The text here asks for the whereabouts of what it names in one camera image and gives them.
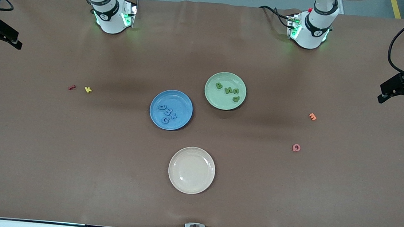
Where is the black left base cable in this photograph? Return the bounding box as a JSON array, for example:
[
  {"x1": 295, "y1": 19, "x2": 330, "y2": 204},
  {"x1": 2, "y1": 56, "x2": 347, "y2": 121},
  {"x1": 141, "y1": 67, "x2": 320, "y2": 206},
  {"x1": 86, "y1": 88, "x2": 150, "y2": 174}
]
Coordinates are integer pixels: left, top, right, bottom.
[{"x1": 257, "y1": 4, "x2": 298, "y2": 30}]

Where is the brown table cover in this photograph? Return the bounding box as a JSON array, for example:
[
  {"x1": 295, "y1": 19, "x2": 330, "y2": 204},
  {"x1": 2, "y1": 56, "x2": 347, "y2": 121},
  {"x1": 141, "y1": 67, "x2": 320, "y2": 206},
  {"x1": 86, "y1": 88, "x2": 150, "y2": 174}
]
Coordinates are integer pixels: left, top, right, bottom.
[{"x1": 0, "y1": 0, "x2": 404, "y2": 227}]

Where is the blue plate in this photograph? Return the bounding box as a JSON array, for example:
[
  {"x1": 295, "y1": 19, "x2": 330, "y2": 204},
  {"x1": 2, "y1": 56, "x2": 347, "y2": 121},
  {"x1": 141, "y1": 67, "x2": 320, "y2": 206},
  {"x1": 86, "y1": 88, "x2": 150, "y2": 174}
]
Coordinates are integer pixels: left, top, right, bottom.
[{"x1": 148, "y1": 88, "x2": 195, "y2": 132}]

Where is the green plate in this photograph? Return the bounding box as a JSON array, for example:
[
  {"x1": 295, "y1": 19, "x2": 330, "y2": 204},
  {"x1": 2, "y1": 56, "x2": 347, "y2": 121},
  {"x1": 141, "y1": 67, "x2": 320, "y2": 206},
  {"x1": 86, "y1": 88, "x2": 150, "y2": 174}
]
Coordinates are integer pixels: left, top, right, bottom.
[{"x1": 203, "y1": 70, "x2": 248, "y2": 112}]

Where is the beige plate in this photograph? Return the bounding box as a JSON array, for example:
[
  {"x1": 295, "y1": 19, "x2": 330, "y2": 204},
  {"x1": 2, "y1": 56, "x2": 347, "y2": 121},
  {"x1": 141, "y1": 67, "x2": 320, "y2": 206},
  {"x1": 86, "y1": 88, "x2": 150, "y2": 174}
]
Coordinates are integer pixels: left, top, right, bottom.
[{"x1": 166, "y1": 145, "x2": 217, "y2": 196}]

